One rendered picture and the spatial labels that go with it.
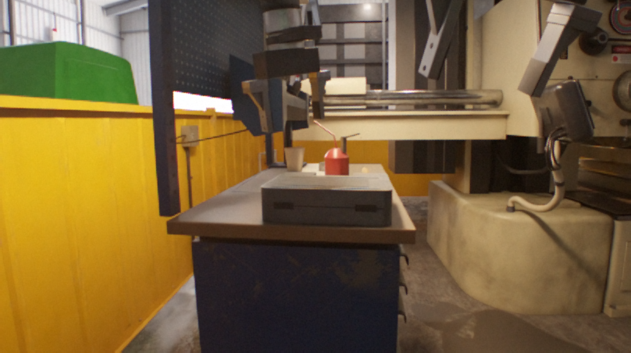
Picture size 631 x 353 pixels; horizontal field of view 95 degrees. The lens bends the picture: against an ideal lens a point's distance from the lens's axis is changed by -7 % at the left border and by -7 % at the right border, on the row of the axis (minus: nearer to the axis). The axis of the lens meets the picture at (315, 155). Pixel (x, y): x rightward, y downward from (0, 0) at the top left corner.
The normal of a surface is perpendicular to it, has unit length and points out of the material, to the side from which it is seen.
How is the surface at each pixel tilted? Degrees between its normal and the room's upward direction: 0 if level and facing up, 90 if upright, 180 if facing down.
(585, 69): 90
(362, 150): 90
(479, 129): 90
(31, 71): 80
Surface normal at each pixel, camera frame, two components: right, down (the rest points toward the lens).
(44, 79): -0.10, -0.07
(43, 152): 1.00, 0.00
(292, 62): 0.64, 0.16
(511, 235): -0.58, 0.10
